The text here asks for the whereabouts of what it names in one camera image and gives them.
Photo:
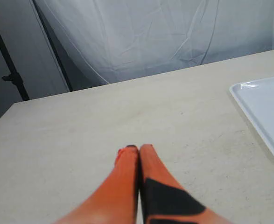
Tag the white fabric backdrop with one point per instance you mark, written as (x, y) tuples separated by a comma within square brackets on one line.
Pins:
[(110, 41)]

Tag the black stand pole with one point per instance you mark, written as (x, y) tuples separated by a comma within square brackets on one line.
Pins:
[(14, 77)]

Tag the white plastic tray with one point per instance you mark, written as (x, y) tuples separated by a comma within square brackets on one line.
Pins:
[(256, 100)]

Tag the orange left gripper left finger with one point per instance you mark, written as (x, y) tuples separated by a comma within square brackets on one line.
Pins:
[(115, 200)]

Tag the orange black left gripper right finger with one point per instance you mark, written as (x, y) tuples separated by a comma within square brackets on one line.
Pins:
[(163, 198)]

